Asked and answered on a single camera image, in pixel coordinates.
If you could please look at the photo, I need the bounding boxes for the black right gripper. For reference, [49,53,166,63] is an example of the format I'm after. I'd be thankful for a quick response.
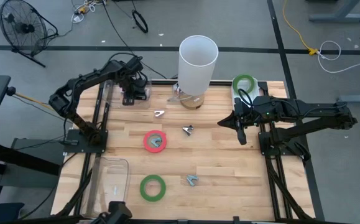
[217,98,258,146]

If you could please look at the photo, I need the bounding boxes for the green tape roll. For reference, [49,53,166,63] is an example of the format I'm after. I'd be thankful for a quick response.
[231,73,257,96]
[139,174,167,203]

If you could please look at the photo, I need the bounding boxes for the pink tape roll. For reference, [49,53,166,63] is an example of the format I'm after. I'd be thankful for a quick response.
[142,129,168,154]

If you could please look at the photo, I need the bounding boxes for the clear plastic bin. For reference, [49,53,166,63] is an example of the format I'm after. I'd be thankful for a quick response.
[79,156,131,220]
[101,76,153,110]

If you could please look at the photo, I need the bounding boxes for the white plastic bin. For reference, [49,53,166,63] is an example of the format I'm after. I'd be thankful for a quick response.
[230,77,261,106]

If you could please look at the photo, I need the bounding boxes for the white shade wooden base lamp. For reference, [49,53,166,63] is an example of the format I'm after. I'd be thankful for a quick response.
[177,34,220,111]

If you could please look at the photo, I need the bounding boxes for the black floor fan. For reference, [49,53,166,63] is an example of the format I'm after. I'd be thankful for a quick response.
[0,0,59,68]

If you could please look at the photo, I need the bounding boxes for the grey desk foot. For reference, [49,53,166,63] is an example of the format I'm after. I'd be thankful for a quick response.
[336,94,360,105]

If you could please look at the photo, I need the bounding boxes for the grey desk leg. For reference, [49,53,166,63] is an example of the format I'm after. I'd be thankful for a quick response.
[308,0,360,23]

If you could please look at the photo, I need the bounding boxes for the long black floor cable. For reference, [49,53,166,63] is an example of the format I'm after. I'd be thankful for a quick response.
[101,0,168,80]

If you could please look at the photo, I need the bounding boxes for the black aluminium table frame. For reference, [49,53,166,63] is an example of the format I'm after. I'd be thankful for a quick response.
[55,77,326,224]

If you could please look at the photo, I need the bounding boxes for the coiled black cable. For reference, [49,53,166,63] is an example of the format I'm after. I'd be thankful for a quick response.
[131,9,150,34]

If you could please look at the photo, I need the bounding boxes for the white cables and plug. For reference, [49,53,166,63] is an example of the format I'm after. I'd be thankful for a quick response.
[70,0,106,24]

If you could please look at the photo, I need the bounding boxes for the thin yellow cable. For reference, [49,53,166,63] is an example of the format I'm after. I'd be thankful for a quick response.
[14,91,56,113]

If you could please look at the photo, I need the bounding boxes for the yellow extension cable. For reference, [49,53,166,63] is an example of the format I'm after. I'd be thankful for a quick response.
[282,0,320,56]

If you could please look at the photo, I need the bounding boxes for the white floor cable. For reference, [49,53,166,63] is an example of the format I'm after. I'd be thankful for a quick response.
[317,40,360,75]

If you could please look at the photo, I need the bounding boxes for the black leader arm handle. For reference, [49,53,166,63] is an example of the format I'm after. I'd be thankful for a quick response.
[91,201,134,224]

